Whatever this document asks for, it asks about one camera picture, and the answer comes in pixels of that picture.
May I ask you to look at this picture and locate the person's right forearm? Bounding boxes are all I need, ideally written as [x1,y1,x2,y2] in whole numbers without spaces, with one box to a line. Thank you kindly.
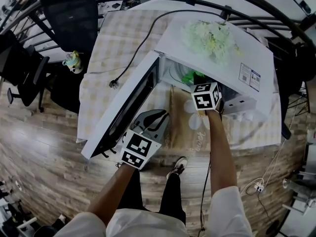
[206,109,239,199]

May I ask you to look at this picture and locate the white microwave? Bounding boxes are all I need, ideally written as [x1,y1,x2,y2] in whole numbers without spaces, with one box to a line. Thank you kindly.
[80,15,275,160]

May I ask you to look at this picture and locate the white artificial flower bunch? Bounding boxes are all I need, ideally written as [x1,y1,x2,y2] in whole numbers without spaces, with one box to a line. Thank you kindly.
[181,20,245,65]

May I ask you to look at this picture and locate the person's white shirt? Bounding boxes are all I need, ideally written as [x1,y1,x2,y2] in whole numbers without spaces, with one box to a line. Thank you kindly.
[53,185,254,237]

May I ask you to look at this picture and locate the person's right white shoe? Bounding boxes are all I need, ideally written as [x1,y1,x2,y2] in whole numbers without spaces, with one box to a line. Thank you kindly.
[166,156,188,180]

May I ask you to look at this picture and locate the black power cable with plug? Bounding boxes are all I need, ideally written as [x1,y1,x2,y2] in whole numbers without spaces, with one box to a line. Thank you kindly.
[109,9,223,90]

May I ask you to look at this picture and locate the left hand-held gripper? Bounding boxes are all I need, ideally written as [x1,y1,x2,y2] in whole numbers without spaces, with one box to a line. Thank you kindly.
[120,109,171,170]

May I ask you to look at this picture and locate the small pastel plush toy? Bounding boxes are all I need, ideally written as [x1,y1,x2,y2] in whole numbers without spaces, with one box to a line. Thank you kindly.
[62,50,82,73]

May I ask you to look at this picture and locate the table with checkered cloth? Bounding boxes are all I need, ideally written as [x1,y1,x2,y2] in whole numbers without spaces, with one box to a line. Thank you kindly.
[76,8,283,150]

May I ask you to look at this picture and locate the white extension cable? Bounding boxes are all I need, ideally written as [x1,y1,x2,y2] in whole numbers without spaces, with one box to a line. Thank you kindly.
[240,122,297,195]

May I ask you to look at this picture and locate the person's left forearm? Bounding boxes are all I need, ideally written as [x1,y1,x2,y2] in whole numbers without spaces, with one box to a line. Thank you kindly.
[87,163,139,227]

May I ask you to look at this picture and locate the beige flower-print placemat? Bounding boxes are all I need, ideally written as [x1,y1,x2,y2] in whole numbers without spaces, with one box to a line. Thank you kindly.
[161,86,233,155]

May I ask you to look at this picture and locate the black mesh office chair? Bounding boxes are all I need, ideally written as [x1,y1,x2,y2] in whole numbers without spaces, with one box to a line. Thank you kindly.
[40,0,99,113]

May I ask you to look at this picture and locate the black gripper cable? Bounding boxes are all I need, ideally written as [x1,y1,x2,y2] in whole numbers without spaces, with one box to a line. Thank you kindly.
[199,152,213,232]

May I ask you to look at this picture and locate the black office chair with armrests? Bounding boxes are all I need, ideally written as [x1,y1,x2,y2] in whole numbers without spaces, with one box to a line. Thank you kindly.
[0,31,50,113]

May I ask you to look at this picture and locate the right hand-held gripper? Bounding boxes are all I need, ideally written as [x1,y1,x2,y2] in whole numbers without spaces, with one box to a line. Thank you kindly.
[191,82,222,111]

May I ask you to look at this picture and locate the green cloth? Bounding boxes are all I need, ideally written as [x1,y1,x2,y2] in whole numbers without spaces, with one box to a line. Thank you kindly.
[181,69,205,83]

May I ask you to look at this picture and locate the person's black trousers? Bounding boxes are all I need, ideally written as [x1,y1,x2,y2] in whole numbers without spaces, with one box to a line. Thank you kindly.
[116,168,187,224]

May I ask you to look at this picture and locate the black chair with thin legs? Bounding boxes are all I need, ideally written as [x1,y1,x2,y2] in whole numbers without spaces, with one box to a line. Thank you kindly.
[268,43,312,140]

